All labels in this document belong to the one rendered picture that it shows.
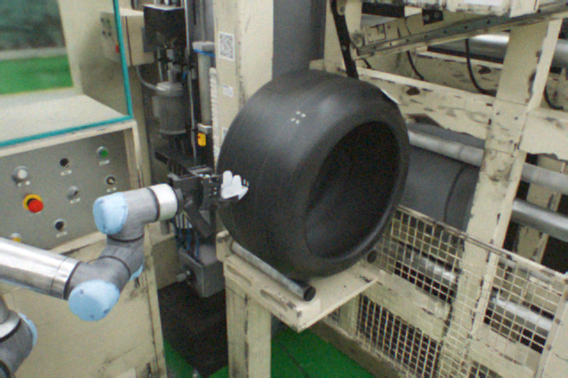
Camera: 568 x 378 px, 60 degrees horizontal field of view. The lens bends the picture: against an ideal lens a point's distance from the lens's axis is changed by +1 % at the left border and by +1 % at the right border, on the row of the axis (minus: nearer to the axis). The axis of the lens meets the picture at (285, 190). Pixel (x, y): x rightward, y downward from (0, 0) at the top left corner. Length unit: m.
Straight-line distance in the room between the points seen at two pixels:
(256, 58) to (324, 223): 0.59
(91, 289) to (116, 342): 1.04
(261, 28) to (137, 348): 1.26
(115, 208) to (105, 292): 0.16
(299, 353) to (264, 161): 1.50
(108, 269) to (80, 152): 0.71
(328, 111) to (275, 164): 0.18
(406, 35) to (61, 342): 1.47
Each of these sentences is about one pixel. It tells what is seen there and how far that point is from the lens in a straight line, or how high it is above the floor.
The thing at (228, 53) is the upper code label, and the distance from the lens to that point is 1.47.
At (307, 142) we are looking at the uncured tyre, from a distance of 1.13.
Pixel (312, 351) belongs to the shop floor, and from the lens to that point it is 2.51.
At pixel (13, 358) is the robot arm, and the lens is 1.36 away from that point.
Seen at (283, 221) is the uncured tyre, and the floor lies 1.18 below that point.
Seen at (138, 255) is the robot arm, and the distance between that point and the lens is 1.05.
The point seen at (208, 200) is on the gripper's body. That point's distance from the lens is 1.08.
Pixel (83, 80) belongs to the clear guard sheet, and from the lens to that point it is 1.55.
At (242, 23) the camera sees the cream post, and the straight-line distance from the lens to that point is 1.42.
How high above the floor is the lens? 1.77
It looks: 27 degrees down
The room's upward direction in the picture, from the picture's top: 1 degrees clockwise
